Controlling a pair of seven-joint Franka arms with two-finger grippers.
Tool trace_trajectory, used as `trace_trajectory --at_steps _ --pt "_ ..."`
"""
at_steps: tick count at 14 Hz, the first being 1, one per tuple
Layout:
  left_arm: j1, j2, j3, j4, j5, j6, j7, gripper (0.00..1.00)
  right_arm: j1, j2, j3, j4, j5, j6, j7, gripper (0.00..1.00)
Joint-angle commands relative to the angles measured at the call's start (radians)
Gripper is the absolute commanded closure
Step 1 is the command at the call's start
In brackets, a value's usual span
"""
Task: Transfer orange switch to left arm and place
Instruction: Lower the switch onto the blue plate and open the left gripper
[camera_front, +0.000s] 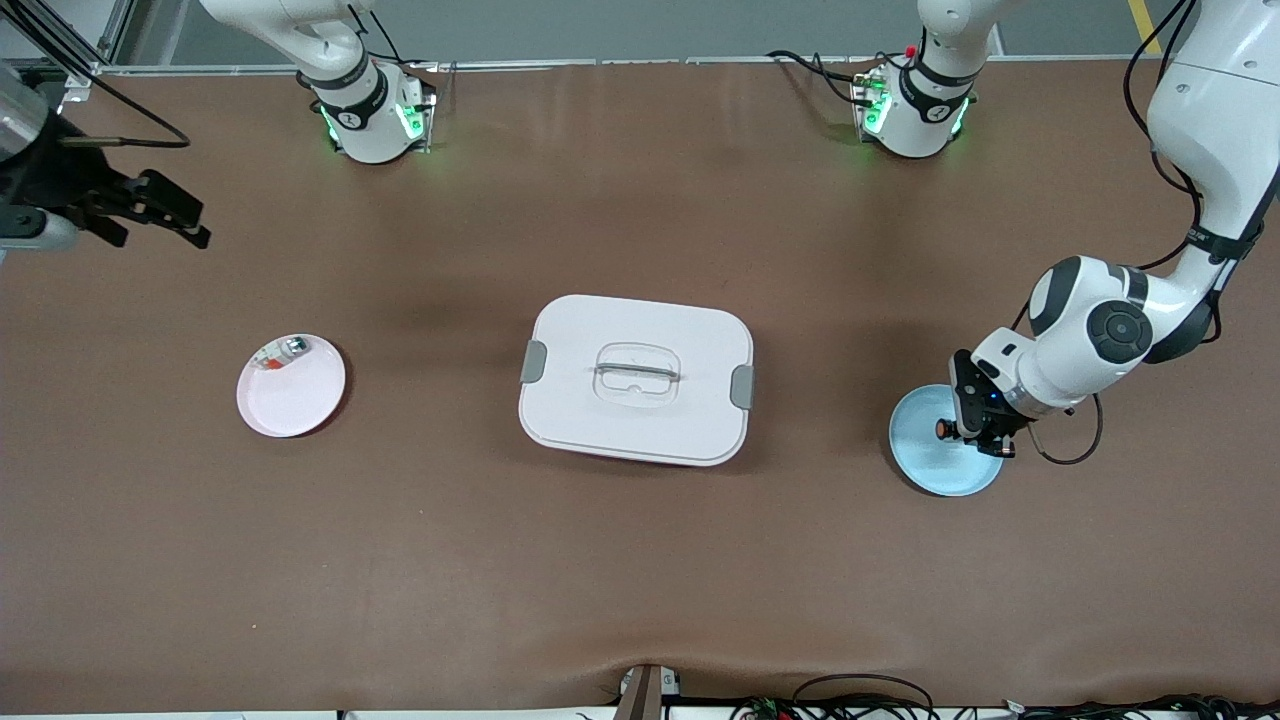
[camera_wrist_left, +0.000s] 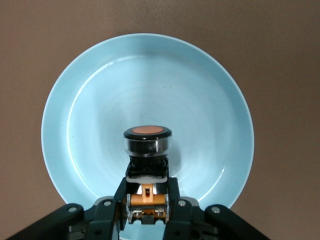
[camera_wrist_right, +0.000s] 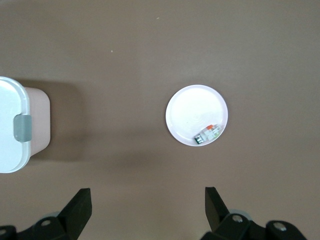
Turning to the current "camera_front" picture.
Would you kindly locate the round light blue plate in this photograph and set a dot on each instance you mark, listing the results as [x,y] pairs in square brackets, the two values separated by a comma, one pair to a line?
[925,455]

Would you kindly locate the round pink plate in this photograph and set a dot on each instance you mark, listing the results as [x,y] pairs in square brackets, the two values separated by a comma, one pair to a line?
[290,405]

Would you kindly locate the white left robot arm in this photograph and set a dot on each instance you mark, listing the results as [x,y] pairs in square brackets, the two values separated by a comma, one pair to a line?
[1100,330]

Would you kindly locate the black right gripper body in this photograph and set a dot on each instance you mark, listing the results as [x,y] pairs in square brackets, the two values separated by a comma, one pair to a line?
[62,190]

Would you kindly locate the aluminium frame profile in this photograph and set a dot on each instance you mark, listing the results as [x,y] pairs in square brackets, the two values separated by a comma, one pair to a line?
[80,75]

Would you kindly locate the white and green switch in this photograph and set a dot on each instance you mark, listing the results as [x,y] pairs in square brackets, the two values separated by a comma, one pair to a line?
[292,347]

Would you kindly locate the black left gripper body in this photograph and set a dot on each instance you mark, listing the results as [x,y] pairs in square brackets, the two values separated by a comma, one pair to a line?
[989,419]

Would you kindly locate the white lidded storage box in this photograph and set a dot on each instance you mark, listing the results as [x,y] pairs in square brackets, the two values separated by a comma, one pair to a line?
[640,420]

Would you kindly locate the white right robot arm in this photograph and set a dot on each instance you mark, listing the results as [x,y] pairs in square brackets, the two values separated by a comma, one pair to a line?
[360,110]

